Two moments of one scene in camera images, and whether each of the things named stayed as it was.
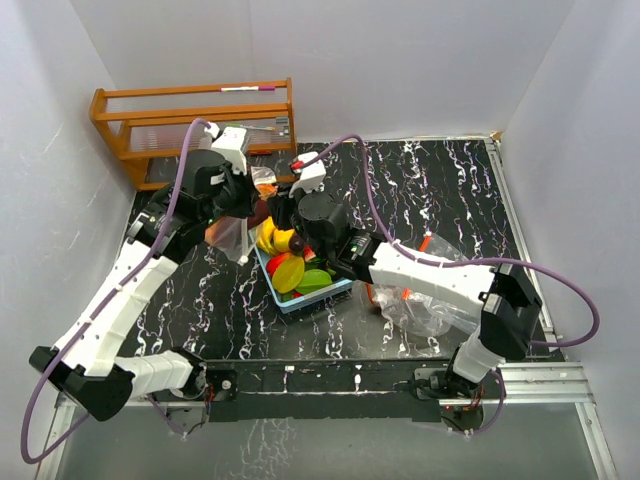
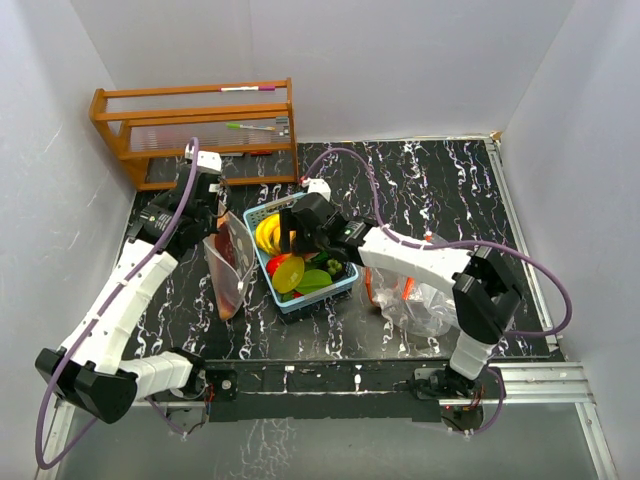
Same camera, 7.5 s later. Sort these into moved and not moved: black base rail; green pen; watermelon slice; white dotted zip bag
Moved: white dotted zip bag
Not moved: green pen; black base rail; watermelon slice
